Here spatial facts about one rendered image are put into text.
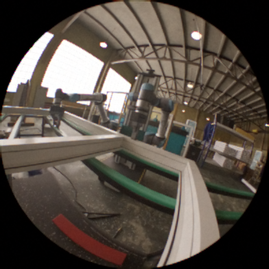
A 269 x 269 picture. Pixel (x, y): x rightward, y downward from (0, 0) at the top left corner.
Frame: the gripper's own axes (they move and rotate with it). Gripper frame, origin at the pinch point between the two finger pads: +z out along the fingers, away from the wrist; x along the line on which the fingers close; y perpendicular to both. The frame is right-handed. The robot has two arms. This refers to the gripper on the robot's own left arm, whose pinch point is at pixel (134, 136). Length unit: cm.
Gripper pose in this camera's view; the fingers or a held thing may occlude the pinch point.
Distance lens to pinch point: 53.6
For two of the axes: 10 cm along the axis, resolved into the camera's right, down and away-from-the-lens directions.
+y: 8.5, 3.1, -4.2
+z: -2.7, 9.5, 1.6
